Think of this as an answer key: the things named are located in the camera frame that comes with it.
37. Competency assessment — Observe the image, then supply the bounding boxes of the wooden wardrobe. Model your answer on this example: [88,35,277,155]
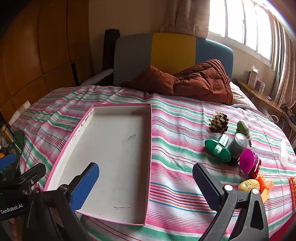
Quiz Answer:
[0,0,93,121]

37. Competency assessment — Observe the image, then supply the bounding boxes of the wooden side table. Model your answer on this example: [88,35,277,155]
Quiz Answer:
[235,79,296,132]

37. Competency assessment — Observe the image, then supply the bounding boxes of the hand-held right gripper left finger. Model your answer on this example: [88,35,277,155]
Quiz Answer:
[24,162,100,241]

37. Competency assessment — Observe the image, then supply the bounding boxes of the white plastic rail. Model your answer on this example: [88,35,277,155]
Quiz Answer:
[80,69,114,87]

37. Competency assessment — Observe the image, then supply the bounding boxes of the window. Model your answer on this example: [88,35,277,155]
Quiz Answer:
[208,0,280,67]

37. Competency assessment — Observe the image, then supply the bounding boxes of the striped bed sheet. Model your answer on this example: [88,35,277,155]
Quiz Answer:
[10,85,296,241]

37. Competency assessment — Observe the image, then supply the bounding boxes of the yellow egg-shaped case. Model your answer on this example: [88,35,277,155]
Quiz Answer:
[238,179,260,193]

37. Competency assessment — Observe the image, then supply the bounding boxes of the orange lattice piece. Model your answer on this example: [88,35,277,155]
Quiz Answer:
[289,176,296,209]

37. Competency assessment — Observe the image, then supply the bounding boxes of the green white plug-in repellent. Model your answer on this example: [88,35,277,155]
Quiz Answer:
[236,120,252,147]

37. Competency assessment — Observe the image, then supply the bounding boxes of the brown quilt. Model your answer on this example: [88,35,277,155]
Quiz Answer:
[119,59,234,106]

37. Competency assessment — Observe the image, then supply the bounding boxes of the beige patterned curtain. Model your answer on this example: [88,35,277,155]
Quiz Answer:
[274,16,296,109]

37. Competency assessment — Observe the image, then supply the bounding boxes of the pink cardboard box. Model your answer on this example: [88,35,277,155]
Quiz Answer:
[43,103,152,226]

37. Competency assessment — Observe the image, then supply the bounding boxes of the grey jar black lid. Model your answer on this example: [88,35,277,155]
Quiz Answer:
[227,133,250,166]

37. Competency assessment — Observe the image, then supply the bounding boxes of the orange building block toy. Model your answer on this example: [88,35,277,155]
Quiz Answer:
[255,174,274,202]

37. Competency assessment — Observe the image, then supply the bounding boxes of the translucent plastic tube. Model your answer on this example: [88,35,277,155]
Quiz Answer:
[280,140,288,166]

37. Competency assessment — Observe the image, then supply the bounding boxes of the white carton box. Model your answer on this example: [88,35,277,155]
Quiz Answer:
[247,65,260,88]

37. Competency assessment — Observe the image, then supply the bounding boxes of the beige pillow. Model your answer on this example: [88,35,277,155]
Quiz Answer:
[229,82,251,107]

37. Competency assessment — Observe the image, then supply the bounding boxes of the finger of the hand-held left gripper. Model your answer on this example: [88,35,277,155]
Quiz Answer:
[0,153,16,172]
[20,163,47,186]

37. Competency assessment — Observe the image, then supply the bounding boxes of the magenta plastic funnel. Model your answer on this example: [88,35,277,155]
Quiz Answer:
[239,148,258,173]

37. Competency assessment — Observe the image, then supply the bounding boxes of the brown massage comb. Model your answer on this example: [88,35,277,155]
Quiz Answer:
[208,112,229,133]

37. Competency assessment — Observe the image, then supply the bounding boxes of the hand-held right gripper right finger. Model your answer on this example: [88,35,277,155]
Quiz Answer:
[192,163,270,241]

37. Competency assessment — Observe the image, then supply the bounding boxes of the red glossy cylinder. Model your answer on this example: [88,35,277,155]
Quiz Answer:
[248,167,260,179]

